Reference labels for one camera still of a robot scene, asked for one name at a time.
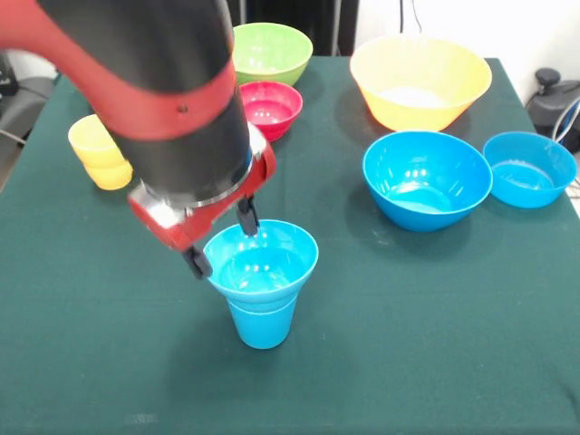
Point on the large blue bowl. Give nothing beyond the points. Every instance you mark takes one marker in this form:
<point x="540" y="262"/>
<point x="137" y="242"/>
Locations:
<point x="426" y="190"/>

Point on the small ribbed teal bowl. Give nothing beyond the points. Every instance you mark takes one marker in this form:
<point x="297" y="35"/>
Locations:
<point x="263" y="267"/>

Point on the shallow blue bowl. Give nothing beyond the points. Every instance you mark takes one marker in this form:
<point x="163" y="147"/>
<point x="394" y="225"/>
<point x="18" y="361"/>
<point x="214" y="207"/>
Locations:
<point x="525" y="181"/>

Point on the green bowl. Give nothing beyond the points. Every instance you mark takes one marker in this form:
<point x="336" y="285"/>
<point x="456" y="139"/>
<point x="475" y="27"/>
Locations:
<point x="272" y="54"/>

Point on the pink red bowl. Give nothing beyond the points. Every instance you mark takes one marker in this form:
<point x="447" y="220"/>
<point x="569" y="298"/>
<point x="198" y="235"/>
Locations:
<point x="274" y="113"/>

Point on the yellow cup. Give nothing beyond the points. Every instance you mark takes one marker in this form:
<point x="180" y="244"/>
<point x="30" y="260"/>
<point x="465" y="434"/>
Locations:
<point x="99" y="158"/>

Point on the black equipment box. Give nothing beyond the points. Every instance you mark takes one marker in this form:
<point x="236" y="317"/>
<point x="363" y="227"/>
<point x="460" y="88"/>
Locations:
<point x="5" y="72"/>

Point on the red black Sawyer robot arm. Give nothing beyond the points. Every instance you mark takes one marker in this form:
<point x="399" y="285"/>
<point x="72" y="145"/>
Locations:
<point x="158" y="90"/>

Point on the dark green tablecloth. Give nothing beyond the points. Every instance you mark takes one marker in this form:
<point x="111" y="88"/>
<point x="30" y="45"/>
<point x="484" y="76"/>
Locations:
<point x="362" y="340"/>

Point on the large yellow bowl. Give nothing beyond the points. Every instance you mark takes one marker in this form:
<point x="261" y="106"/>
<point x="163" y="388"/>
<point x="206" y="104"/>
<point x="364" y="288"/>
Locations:
<point x="408" y="77"/>

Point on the blue cup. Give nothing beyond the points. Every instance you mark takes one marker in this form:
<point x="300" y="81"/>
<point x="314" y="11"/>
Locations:
<point x="265" y="328"/>

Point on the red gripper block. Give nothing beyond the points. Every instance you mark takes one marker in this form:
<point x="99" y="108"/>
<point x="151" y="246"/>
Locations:
<point x="199" y="226"/>

